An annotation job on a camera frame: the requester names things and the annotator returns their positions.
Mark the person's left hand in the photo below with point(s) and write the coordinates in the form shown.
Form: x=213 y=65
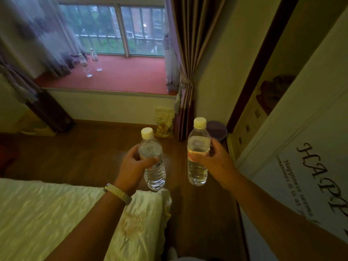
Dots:
x=130 y=175

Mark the smartwatch with white band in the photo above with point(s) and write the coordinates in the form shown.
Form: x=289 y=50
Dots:
x=118 y=193

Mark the person's left forearm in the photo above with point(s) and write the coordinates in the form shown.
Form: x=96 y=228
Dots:
x=92 y=231

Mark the clear plastic water bottle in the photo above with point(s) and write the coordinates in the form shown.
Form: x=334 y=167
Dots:
x=155 y=179
x=86 y=68
x=96 y=62
x=197 y=173

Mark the bed with pale yellow bedspread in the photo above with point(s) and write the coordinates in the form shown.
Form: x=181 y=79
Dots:
x=40 y=214

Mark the person's right forearm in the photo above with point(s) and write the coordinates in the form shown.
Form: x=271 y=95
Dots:
x=285 y=222

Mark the yellow cartoon print bag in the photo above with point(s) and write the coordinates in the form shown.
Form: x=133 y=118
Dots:
x=164 y=122

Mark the white floral sliding wardrobe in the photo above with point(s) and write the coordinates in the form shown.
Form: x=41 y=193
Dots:
x=299 y=133

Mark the red window seat mat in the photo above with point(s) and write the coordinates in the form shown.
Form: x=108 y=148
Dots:
x=130 y=76

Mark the brown striped curtain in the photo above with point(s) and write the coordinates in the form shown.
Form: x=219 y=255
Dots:
x=195 y=38
x=51 y=111

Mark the large bay window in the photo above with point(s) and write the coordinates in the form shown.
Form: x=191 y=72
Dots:
x=121 y=29

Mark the purple waste bin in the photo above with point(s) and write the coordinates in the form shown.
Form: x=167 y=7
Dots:
x=218 y=130

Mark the person's right hand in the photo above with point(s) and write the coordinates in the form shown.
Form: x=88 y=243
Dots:
x=221 y=168

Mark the person's white shoe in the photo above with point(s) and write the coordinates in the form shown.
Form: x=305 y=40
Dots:
x=171 y=254

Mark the curtain tieback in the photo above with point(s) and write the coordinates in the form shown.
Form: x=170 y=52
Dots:
x=187 y=84

